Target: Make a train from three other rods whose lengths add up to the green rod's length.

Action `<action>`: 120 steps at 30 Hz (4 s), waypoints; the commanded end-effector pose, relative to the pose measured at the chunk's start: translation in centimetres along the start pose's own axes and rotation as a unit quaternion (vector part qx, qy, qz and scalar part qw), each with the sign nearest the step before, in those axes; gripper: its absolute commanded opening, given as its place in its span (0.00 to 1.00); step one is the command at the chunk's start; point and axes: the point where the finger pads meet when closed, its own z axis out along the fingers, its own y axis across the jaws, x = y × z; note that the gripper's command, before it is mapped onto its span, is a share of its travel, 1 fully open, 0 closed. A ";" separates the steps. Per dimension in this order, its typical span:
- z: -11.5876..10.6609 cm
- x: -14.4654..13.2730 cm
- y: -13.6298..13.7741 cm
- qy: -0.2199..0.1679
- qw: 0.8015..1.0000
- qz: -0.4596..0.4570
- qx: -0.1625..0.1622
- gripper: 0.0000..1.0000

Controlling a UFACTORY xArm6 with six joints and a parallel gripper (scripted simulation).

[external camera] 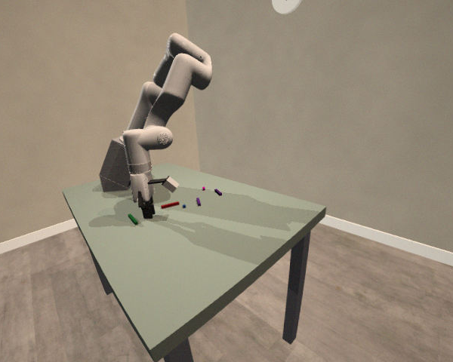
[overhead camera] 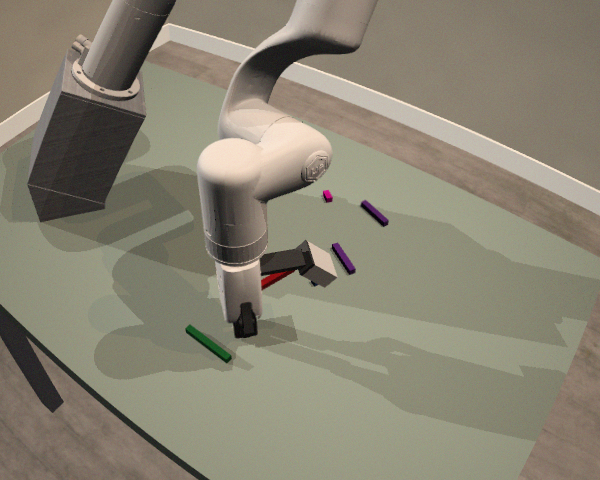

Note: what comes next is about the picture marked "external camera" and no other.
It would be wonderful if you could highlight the green rod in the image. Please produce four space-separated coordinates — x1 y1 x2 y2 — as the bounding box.
128 214 138 225

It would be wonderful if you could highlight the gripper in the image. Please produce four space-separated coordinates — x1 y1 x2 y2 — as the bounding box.
129 169 155 219

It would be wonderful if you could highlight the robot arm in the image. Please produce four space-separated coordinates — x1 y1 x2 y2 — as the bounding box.
119 33 212 173

